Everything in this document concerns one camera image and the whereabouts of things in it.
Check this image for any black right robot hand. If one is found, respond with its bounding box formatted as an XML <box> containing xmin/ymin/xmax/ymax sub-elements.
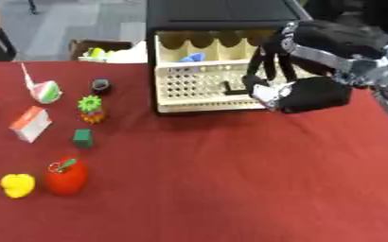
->
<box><xmin>241</xmin><ymin>19</ymin><xmax>388</xmax><ymax>115</ymax></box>

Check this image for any pale compartment drawer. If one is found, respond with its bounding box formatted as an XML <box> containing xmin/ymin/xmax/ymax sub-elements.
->
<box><xmin>152</xmin><ymin>29</ymin><xmax>320</xmax><ymax>113</ymax></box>

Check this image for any blue object in drawer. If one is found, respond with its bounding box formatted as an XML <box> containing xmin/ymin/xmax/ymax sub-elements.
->
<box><xmin>179</xmin><ymin>52</ymin><xmax>207</xmax><ymax>63</ymax></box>

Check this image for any black cabinet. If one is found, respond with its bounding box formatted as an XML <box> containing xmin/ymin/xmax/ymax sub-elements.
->
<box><xmin>144</xmin><ymin>0</ymin><xmax>315</xmax><ymax>115</ymax></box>

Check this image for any small black round object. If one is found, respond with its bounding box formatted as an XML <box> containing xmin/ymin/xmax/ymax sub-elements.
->
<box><xmin>89</xmin><ymin>78</ymin><xmax>114</xmax><ymax>95</ymax></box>

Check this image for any yellow-green toy in box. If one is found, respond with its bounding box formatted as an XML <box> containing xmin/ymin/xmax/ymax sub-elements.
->
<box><xmin>86</xmin><ymin>46</ymin><xmax>108</xmax><ymax>61</ymax></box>

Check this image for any toy pineapple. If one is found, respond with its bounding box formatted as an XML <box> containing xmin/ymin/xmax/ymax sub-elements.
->
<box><xmin>76</xmin><ymin>95</ymin><xmax>107</xmax><ymax>125</ymax></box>

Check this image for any brown cardboard box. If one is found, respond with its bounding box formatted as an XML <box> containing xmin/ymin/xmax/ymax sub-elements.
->
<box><xmin>68</xmin><ymin>39</ymin><xmax>136</xmax><ymax>62</ymax></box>

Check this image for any green block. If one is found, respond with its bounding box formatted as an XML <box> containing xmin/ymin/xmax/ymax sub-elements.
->
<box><xmin>71</xmin><ymin>128</ymin><xmax>95</xmax><ymax>149</ymax></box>

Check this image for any toy watermelon slice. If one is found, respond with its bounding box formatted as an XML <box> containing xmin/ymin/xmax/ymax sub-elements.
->
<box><xmin>18</xmin><ymin>62</ymin><xmax>65</xmax><ymax>105</ymax></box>

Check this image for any white and orange box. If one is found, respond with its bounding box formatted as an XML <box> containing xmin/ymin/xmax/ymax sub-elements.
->
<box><xmin>9</xmin><ymin>105</ymin><xmax>54</xmax><ymax>144</ymax></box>

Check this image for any yellow toy fruit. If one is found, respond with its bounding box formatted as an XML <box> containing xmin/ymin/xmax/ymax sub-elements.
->
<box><xmin>0</xmin><ymin>173</ymin><xmax>37</xmax><ymax>199</ymax></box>

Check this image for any black drawer handle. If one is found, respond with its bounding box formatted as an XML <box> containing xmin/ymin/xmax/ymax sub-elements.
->
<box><xmin>220</xmin><ymin>80</ymin><xmax>251</xmax><ymax>96</ymax></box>

